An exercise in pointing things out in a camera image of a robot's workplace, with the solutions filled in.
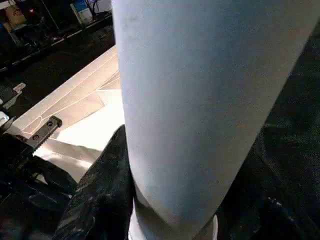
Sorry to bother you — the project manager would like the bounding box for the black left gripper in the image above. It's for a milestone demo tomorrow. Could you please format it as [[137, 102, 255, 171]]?
[[0, 115, 79, 199]]

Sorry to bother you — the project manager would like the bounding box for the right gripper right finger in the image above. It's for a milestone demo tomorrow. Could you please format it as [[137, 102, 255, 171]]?
[[215, 144, 320, 240]]

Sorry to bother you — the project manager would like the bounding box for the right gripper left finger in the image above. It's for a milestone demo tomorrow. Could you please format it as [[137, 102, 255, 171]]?
[[53, 124, 136, 240]]

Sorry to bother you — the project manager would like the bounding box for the white plastic table top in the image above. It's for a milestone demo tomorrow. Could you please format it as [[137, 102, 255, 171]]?
[[11, 44, 126, 184]]

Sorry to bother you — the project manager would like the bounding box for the white plastic table leg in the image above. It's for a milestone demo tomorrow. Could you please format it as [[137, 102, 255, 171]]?
[[110, 0, 320, 240]]

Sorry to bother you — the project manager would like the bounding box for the black work mat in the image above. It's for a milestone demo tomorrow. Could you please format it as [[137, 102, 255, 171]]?
[[0, 23, 320, 240]]

